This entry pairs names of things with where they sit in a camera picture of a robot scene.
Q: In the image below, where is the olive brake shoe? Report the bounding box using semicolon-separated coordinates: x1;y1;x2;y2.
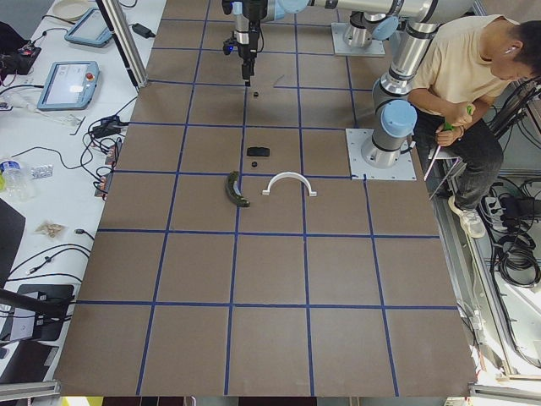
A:
225;171;251;208

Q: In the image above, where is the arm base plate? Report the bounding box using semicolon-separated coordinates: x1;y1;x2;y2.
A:
346;129;417;181
331;23;385;58

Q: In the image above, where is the seated person in beige shirt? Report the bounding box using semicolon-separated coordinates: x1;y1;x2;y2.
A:
408;14;540;239

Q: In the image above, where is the blue teach pendant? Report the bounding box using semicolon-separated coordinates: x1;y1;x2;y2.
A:
64;8;112;47
37;61;100;112

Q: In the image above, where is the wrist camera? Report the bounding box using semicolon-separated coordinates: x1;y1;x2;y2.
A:
222;36;237;56

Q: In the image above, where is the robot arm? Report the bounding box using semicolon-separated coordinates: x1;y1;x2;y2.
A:
268;1;452;169
222;2;399;87

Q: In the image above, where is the white curved plastic bracket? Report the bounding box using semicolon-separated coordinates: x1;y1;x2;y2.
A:
261;171;318;197

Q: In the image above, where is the blue teach pendant far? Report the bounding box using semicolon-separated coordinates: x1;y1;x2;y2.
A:
64;8;112;47

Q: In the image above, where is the aluminium frame post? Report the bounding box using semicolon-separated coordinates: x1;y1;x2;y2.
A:
96;0;148;89

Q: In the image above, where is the blue teach pendant near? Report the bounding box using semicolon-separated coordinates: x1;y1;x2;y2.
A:
37;61;100;112

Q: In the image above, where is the black brake pad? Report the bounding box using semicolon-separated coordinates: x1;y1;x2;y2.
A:
246;146;271;157

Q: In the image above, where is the black laptop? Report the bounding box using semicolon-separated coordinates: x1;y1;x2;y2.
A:
0;200;26;288

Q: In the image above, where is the black power adapter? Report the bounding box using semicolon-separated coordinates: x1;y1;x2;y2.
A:
131;23;156;38

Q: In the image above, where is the clear plastic water bottle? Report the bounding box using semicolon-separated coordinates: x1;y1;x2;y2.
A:
1;159;35;201

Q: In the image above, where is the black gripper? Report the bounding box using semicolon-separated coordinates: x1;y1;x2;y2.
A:
234;16;260;81

